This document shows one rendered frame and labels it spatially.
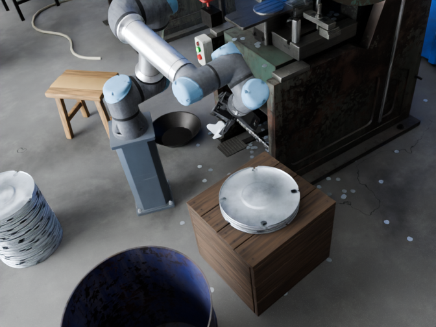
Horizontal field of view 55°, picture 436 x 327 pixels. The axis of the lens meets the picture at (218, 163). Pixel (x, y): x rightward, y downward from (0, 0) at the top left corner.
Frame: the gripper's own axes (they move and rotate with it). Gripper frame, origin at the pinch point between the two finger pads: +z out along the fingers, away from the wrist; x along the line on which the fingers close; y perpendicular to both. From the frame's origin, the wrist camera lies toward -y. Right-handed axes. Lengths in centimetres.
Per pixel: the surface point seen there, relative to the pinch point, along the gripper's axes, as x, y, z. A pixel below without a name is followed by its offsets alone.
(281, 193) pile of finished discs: 12.9, -30.8, 1.0
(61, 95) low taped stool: -1, 66, 99
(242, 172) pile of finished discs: 10.3, -17.9, 13.4
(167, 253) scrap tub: 48.7, -0.6, -6.0
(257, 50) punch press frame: -40.1, -3.8, 19.3
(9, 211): 61, 53, 50
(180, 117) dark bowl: -22, 4, 101
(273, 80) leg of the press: -26.1, -12.2, 7.2
